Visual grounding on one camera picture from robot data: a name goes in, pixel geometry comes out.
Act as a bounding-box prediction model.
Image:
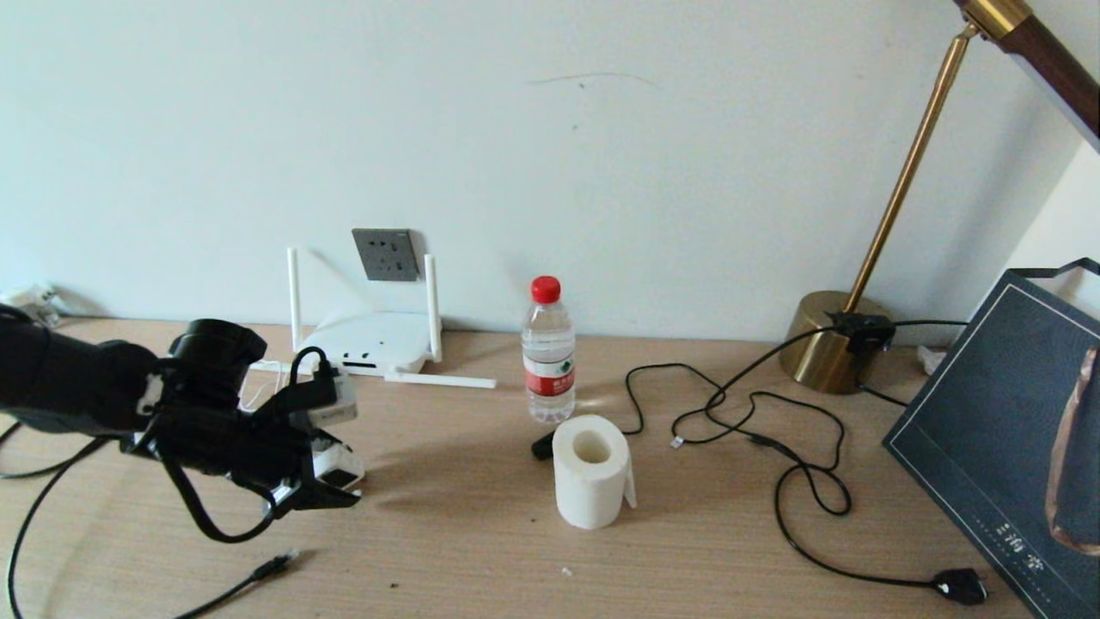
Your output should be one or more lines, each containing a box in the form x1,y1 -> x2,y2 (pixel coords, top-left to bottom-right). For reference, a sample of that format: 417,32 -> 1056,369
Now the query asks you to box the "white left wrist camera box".
305,370 -> 358,428

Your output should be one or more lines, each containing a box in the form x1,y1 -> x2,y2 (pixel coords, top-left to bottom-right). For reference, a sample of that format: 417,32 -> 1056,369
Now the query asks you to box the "black cable through desk grommet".
0,421 -> 117,619

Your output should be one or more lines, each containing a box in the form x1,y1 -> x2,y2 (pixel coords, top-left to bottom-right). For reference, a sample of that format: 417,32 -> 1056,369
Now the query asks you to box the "clear water bottle red cap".
522,276 -> 577,424

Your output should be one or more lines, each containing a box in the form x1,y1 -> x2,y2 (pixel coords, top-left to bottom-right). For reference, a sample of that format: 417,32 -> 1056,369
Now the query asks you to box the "thin black power cable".
853,319 -> 968,408

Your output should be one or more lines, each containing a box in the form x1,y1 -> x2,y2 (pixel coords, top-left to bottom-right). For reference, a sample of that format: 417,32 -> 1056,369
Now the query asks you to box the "clear plastic wrapper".
0,284 -> 61,328

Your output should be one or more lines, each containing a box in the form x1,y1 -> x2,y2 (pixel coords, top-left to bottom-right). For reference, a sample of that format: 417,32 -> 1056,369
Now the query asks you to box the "grey wall socket plate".
351,228 -> 421,283

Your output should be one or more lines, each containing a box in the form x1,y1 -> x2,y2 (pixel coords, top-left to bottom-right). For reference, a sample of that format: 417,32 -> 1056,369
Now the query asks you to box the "black adapter on lamp base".
827,313 -> 896,354

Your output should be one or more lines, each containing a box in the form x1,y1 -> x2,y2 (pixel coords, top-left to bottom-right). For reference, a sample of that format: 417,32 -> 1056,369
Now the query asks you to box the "white thin adapter cord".
239,361 -> 302,414

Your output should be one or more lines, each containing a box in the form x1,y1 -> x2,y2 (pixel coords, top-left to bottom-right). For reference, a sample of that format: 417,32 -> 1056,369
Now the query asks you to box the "white power adapter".
311,434 -> 366,493

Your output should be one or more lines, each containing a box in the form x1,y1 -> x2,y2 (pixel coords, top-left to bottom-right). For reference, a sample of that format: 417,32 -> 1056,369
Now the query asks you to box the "white router with antennas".
247,248 -> 498,389

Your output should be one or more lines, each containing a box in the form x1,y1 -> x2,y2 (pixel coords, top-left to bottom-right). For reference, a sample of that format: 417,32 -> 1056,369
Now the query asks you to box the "black USB cable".
531,363 -> 847,472

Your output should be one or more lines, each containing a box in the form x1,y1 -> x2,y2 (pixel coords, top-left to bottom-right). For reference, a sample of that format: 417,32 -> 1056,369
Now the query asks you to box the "dark blue paper gift bag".
883,258 -> 1100,619

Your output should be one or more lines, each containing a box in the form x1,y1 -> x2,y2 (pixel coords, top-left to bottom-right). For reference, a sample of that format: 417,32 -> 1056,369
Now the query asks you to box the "black lamp power cord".
670,325 -> 989,605

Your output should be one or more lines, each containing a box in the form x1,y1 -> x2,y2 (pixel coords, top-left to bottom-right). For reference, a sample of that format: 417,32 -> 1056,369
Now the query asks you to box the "brass desk lamp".
778,0 -> 1100,395

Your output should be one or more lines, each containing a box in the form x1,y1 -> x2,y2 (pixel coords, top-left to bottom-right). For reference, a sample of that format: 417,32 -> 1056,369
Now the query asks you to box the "white toilet paper roll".
552,414 -> 638,530

